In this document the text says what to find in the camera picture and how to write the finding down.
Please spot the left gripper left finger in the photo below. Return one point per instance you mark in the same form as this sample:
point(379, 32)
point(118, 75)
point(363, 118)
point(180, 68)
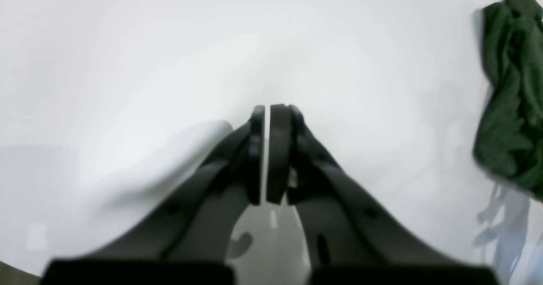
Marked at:
point(185, 240)

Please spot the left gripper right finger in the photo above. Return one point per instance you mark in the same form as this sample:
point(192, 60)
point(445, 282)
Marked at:
point(351, 238)

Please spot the green long-sleeve shirt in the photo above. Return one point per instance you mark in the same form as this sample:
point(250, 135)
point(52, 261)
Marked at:
point(509, 140)

